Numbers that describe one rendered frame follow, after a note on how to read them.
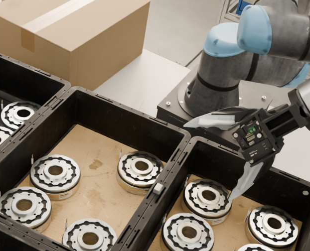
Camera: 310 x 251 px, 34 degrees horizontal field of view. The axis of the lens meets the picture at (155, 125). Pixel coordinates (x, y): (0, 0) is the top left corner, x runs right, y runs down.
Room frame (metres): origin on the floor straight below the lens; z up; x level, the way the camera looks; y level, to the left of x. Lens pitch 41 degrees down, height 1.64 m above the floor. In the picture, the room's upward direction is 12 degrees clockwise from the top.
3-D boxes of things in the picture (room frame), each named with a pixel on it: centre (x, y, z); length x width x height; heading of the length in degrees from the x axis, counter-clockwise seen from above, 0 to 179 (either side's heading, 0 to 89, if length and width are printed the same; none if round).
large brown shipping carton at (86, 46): (1.33, 0.31, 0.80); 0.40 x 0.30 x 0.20; 156
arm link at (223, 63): (1.12, -0.15, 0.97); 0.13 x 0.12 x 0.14; 92
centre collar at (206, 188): (0.72, -0.14, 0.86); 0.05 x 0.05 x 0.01
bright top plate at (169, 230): (0.61, -0.11, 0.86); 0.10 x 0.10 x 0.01
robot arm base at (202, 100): (1.12, -0.14, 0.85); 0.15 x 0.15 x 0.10
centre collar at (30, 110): (0.85, 0.30, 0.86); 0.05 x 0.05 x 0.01
